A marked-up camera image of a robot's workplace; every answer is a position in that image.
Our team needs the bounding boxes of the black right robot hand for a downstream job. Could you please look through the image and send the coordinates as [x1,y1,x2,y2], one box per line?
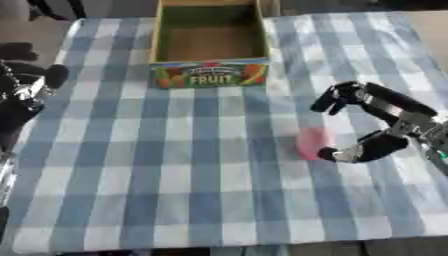
[308,80,440,164]

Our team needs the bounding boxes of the black chair legs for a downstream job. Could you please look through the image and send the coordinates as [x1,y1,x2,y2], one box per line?
[24,0,88,22]

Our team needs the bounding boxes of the tan cardboard box green inside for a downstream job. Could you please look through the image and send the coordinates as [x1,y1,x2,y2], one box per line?
[147,0,272,90]

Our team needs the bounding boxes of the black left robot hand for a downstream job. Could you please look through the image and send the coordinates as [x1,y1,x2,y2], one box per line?
[0,42,70,134]

